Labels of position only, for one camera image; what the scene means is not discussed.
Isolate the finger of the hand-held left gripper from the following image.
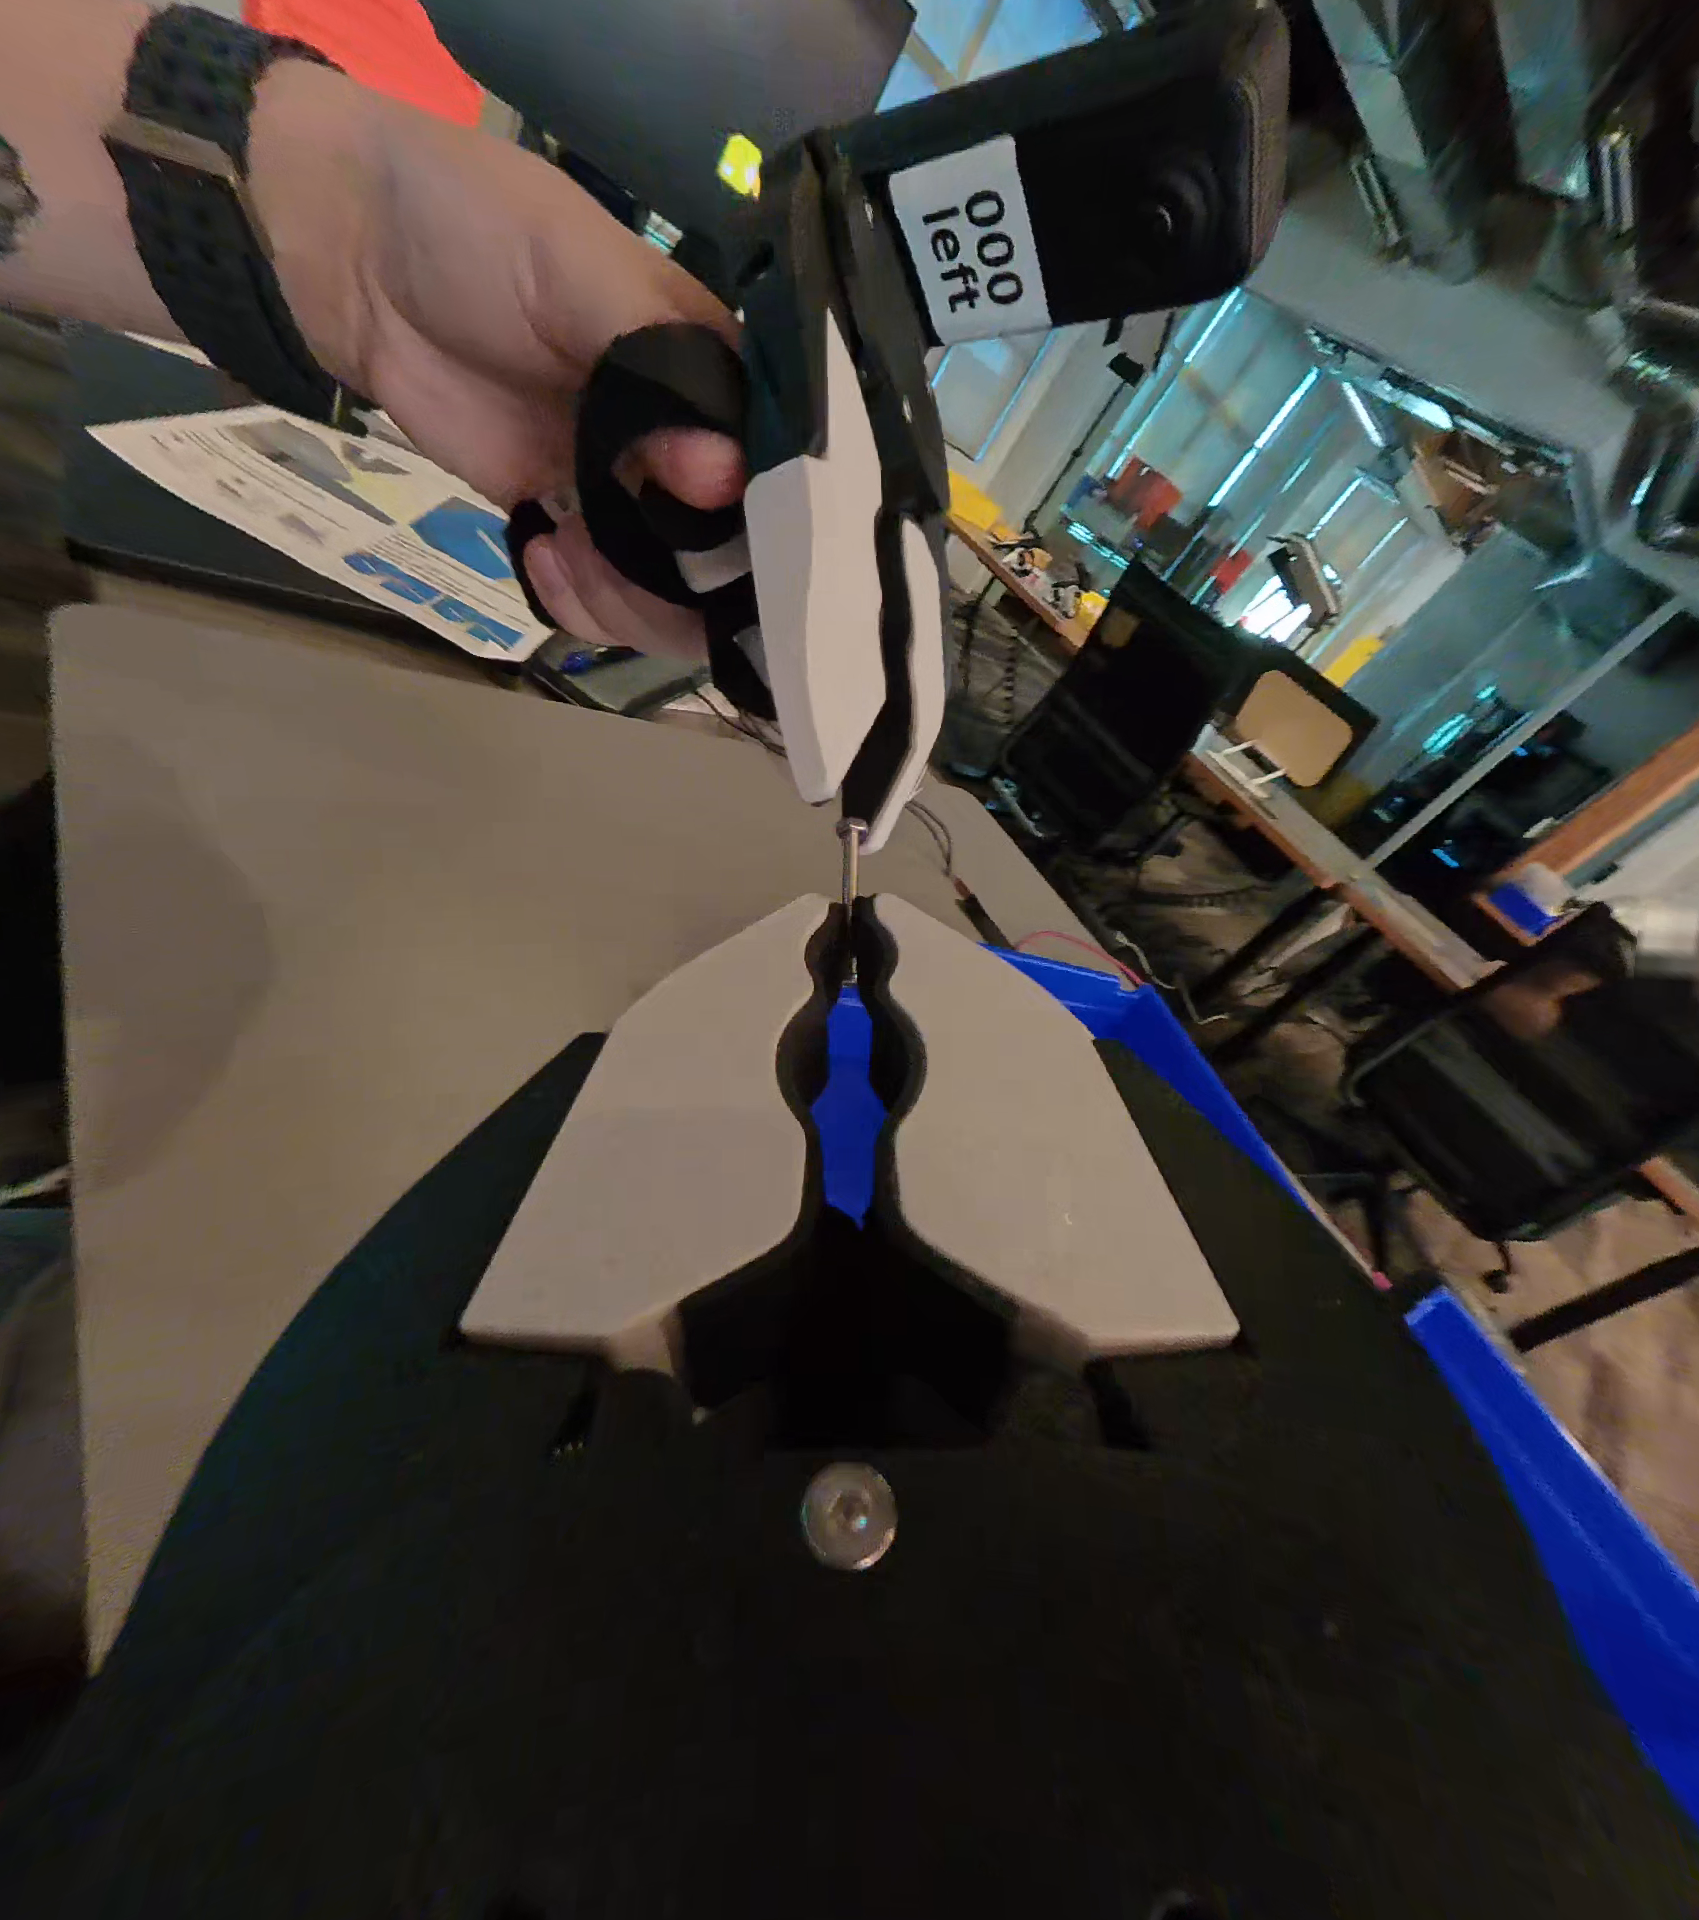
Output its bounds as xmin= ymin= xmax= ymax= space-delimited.
xmin=748 ymin=319 xmax=894 ymax=810
xmin=846 ymin=511 xmax=954 ymax=850

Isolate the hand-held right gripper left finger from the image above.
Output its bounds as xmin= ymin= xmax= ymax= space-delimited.
xmin=460 ymin=894 xmax=840 ymax=1369

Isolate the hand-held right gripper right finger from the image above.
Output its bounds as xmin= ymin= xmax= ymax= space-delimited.
xmin=868 ymin=894 xmax=1242 ymax=1362

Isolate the blue plastic storage bin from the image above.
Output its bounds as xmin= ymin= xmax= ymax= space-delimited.
xmin=1401 ymin=1286 xmax=1699 ymax=1920

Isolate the person's left hand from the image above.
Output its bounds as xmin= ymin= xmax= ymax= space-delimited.
xmin=336 ymin=83 xmax=750 ymax=662

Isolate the wooden desk with black legs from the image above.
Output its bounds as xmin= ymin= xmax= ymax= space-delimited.
xmin=944 ymin=507 xmax=1094 ymax=651
xmin=1184 ymin=747 xmax=1699 ymax=1311

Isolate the black high-back chair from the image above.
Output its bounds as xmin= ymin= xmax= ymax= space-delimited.
xmin=996 ymin=558 xmax=1230 ymax=861

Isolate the dark grey pad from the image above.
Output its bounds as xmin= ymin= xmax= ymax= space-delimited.
xmin=526 ymin=648 xmax=712 ymax=718

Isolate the black panel with tan insert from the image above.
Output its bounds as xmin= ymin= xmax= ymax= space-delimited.
xmin=1214 ymin=656 xmax=1379 ymax=792

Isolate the black monitor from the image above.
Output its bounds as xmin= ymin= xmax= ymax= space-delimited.
xmin=418 ymin=0 xmax=922 ymax=260

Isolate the black mesh office chair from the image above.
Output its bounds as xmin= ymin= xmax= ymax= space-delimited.
xmin=1347 ymin=897 xmax=1699 ymax=1251

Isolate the printed leaflet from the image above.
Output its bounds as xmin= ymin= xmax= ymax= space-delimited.
xmin=88 ymin=409 xmax=554 ymax=666

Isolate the black wristwatch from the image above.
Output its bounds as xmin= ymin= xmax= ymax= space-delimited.
xmin=104 ymin=4 xmax=374 ymax=439

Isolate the red bag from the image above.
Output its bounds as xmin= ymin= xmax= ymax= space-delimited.
xmin=246 ymin=0 xmax=486 ymax=132

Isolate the wooden pillar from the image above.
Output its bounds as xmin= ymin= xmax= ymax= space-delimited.
xmin=1475 ymin=643 xmax=1699 ymax=907

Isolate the silver bent air duct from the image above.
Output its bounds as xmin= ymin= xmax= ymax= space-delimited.
xmin=1535 ymin=296 xmax=1699 ymax=606

